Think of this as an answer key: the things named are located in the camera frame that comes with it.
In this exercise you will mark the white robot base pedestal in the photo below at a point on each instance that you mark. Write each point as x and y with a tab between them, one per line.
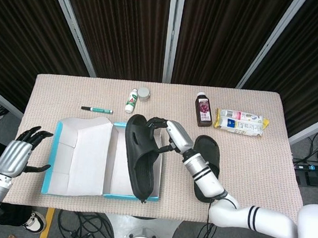
143	229

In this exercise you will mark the light blue cardboard shoe box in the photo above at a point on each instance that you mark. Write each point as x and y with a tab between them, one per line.
88	160

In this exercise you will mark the white yellow-edged plastic package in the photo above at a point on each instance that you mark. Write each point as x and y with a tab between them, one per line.
239	123

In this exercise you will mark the dark brown juice bottle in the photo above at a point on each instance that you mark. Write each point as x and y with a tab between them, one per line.
203	111

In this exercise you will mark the black rubber slipper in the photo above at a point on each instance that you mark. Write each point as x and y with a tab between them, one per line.
206	145
140	167

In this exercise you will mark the white jar grey lid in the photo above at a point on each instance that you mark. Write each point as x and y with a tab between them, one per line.
144	94

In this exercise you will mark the black trouser leg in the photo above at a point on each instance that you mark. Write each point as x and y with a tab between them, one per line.
14	215

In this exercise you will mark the white green drink bottle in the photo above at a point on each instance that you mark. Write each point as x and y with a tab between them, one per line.
131	102

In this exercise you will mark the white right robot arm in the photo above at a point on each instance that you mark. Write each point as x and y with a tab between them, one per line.
206	179

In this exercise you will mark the black white sneaker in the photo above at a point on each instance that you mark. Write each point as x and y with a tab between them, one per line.
34	222

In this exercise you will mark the beige cloth-covered table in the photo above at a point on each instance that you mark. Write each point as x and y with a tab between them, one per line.
255	166

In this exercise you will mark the dark brown pleated curtain panel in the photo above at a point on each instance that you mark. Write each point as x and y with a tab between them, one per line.
120	23
16	28
227	33
313	68

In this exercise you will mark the green marker pen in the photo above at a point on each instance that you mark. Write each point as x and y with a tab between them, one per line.
98	109

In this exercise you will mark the grey aluminium partition post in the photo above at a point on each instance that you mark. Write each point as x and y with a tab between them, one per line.
271	42
2	99
314	128
173	28
72	28

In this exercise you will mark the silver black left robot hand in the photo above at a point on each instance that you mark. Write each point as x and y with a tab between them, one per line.
13	156

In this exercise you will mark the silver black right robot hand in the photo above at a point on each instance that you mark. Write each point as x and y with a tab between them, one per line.
178	136

